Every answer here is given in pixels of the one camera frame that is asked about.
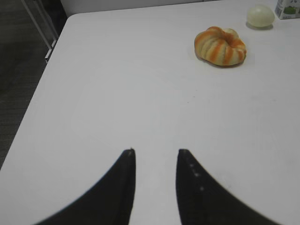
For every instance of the white milk carton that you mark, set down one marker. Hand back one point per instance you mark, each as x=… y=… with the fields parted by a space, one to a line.
x=288 y=9

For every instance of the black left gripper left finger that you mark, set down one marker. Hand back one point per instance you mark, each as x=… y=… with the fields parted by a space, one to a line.
x=108 y=202

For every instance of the orange striped bread bun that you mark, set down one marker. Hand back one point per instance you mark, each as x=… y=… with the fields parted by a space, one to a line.
x=221 y=47

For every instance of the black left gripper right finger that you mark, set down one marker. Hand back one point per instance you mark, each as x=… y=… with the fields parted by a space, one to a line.
x=202 y=200

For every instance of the white egg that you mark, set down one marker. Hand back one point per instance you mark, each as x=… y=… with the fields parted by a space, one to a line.
x=260 y=16

